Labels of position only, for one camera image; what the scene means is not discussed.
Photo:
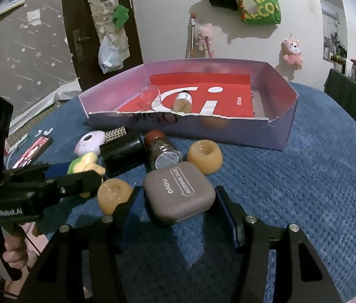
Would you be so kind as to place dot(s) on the purple cardboard box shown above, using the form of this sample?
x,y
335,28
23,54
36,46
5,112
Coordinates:
x,y
228,132

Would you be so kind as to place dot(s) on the pink stick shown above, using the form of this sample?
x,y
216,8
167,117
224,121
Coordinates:
x,y
210,49

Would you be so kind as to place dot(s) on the white round case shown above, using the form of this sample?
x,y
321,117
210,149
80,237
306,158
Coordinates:
x,y
88,142

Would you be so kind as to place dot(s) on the white paper sticker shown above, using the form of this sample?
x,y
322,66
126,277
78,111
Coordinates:
x,y
33,17

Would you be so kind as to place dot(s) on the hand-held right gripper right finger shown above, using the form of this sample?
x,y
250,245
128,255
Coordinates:
x,y
228,217

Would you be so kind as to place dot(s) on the pink flat case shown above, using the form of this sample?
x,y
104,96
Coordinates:
x,y
36,146

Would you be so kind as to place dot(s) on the pink white-faced plush toy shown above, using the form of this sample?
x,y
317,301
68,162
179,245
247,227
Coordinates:
x,y
292,52

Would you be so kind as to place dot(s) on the dark brown door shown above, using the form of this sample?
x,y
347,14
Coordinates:
x,y
70,12

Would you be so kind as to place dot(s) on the grey square makeup case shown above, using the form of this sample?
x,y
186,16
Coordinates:
x,y
178,202

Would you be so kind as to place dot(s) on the black cylinder container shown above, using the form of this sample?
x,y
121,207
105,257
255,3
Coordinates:
x,y
121,154

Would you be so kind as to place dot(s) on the small beige bottle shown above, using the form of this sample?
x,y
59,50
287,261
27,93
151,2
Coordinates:
x,y
181,104

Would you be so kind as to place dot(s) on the white orange stick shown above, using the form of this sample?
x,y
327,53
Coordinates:
x,y
192,34

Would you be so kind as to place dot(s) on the white blue tube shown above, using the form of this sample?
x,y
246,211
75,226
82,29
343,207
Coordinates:
x,y
18,143

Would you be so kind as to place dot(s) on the clear plastic cup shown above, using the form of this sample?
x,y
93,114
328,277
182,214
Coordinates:
x,y
149,96

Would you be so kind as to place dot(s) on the amber round jar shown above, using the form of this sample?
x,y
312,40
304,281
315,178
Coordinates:
x,y
108,202
197,161

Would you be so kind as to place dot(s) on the clear hanging organizer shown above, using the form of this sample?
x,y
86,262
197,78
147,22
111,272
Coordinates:
x,y
102,9

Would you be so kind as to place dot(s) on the green plush frog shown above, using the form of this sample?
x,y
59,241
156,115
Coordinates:
x,y
121,15

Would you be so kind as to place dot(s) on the green yellow toy figure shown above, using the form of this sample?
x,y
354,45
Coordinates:
x,y
83,161

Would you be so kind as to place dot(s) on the glitter jar with red lid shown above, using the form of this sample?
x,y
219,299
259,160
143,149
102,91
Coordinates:
x,y
162,151

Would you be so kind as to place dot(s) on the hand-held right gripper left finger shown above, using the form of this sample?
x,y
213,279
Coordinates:
x,y
135,206

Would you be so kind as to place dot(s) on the green tote bag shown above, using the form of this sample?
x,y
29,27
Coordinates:
x,y
264,4

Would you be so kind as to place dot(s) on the clear plastic bag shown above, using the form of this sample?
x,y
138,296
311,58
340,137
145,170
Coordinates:
x,y
110,56

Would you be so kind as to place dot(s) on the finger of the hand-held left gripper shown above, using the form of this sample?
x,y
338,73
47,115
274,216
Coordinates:
x,y
77,183
23,172

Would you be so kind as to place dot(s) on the dark green cabinet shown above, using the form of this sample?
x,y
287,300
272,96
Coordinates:
x,y
348,97

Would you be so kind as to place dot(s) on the person's left hand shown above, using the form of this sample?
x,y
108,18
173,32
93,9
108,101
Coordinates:
x,y
14,252

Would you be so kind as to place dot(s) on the white book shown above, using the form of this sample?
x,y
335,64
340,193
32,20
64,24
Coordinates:
x,y
9,3

